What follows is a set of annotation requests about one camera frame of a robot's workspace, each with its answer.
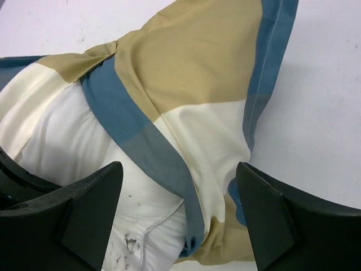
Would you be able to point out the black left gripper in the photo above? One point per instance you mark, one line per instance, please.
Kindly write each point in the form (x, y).
(22, 190)

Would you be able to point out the blue tan white checked pillowcase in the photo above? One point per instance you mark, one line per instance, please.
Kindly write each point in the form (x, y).
(176, 102)

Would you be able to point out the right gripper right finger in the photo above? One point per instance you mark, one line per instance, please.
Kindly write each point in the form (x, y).
(291, 229)

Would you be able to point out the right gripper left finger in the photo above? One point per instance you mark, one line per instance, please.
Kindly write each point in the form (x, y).
(66, 229)

